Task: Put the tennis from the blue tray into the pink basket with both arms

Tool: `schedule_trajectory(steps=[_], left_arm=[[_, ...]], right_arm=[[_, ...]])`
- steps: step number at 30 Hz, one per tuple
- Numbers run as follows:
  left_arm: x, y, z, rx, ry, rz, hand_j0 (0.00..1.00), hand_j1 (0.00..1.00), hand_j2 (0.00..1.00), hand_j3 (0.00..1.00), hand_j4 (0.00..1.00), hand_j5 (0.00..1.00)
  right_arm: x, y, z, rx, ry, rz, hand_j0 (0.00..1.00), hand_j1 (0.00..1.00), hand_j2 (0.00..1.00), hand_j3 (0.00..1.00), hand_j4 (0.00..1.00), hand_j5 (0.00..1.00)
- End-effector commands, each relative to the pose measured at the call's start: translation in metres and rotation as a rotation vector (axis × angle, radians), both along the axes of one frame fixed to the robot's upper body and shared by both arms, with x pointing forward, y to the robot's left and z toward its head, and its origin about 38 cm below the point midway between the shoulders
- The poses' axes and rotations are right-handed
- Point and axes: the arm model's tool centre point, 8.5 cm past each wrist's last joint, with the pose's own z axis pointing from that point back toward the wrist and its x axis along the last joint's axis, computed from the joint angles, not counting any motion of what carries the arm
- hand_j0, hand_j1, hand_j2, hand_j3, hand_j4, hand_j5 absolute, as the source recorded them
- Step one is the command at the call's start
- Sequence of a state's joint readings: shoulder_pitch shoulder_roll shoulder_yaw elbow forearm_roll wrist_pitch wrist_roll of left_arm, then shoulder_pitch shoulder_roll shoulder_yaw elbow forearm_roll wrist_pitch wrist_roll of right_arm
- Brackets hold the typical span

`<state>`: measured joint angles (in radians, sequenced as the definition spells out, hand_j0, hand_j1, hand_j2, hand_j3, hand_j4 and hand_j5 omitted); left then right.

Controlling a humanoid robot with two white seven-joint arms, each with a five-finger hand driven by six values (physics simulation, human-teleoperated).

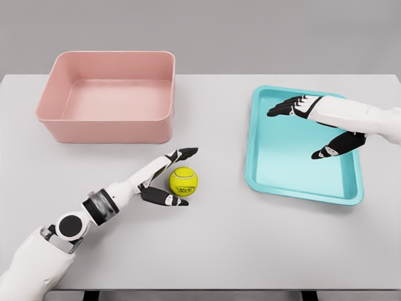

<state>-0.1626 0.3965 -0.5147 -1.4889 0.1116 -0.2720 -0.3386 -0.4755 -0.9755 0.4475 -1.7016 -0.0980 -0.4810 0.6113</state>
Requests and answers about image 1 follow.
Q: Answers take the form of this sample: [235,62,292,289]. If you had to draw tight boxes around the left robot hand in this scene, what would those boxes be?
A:
[126,147,199,208]

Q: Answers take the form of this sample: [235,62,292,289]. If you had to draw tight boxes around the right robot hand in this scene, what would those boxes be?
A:
[266,95,377,161]

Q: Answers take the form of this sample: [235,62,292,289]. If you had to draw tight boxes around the yellow tennis ball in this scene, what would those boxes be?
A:
[169,167,199,198]

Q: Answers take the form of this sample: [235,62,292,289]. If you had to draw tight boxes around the blue plastic tray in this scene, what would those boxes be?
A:
[244,85,365,207]

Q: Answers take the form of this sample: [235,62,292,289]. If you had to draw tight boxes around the pink plastic basket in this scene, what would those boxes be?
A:
[34,50,176,144]

